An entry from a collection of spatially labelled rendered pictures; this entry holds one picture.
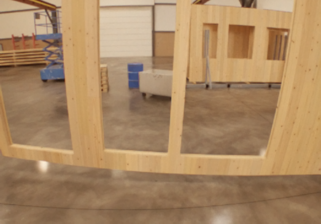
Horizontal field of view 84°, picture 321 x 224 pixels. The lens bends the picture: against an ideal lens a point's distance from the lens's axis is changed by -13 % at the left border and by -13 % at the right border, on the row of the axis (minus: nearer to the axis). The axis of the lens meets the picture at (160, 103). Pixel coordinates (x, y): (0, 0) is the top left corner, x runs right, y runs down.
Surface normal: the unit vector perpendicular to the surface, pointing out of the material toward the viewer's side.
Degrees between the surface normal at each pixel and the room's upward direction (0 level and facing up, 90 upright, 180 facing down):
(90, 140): 90
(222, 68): 90
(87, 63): 90
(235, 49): 90
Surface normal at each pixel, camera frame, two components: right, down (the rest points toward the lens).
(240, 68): 0.07, 0.30
